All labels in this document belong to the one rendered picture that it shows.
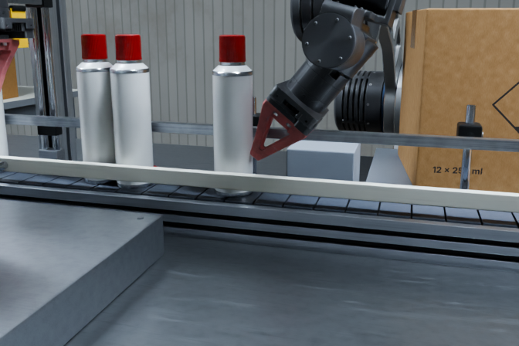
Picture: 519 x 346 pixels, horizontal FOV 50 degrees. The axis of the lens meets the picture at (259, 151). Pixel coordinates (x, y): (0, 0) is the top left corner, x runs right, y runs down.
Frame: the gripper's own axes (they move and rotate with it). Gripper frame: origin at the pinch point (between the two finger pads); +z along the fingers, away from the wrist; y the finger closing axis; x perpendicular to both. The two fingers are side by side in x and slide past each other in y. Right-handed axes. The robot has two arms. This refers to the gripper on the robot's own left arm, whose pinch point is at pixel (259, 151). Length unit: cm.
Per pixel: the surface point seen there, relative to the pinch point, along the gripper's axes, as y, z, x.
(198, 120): -279, 105, -64
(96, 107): 1.4, 10.3, -20.6
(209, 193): 1.3, 8.6, -1.4
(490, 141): -3.1, -19.4, 20.4
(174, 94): -281, 103, -88
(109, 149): 0.4, 14.2, -16.1
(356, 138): -3.3, -8.9, 8.3
